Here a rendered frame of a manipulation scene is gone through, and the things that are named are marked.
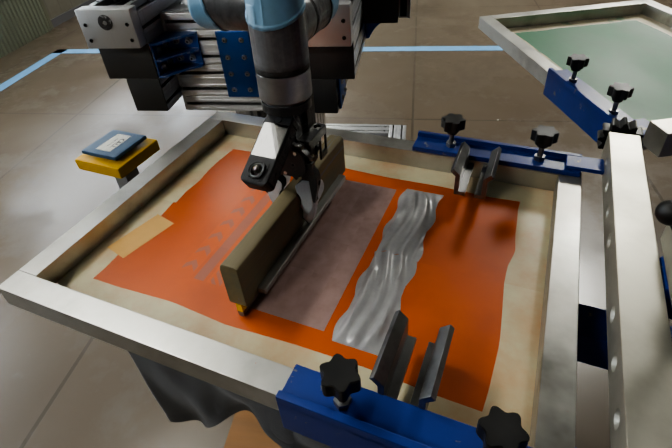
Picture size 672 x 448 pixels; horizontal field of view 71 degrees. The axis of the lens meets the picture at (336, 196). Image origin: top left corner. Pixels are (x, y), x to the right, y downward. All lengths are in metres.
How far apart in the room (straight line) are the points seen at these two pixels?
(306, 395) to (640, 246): 0.47
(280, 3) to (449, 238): 0.45
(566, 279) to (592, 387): 1.17
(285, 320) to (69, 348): 1.53
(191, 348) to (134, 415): 1.22
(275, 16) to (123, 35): 0.68
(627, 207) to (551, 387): 0.31
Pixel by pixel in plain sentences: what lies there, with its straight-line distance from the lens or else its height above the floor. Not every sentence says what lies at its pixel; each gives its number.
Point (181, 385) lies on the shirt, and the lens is 0.96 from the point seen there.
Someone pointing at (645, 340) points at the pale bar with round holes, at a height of 1.04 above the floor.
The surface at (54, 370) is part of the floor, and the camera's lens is 2.11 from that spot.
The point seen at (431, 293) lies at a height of 0.95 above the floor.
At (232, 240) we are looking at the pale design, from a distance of 0.83.
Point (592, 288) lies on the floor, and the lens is 2.16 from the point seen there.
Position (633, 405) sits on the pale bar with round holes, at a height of 1.04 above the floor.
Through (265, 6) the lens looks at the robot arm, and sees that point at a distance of 0.61.
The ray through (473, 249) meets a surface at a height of 0.95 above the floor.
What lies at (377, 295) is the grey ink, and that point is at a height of 0.96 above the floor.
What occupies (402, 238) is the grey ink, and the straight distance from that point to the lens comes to 0.79.
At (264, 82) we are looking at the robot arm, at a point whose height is 1.24.
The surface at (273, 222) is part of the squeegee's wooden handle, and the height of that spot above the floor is 1.05.
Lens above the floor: 1.49
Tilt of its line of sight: 38 degrees down
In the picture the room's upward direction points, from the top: 4 degrees counter-clockwise
